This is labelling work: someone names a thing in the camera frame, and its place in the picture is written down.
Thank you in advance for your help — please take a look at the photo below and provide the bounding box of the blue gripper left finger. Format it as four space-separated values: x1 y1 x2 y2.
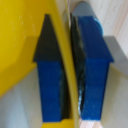
32 13 72 124

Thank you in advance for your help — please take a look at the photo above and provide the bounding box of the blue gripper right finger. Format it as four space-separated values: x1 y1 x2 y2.
69 14 115 121

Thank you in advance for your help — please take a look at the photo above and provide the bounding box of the yellow bowl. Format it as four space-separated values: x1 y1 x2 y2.
0 0 83 128

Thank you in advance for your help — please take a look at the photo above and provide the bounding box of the blue mug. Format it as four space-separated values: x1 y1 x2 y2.
71 1 106 36

